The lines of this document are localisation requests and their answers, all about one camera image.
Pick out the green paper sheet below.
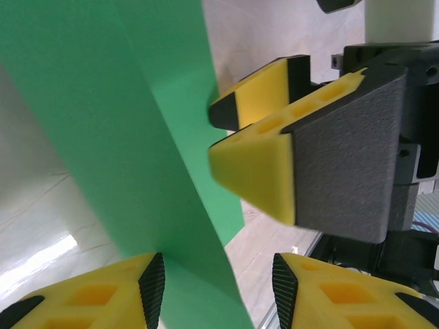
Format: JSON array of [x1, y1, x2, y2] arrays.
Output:
[[0, 0, 257, 329]]

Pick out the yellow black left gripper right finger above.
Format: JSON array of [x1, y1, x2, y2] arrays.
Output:
[[272, 252, 439, 329]]

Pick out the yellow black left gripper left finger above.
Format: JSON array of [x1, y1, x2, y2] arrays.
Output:
[[0, 252, 167, 329]]

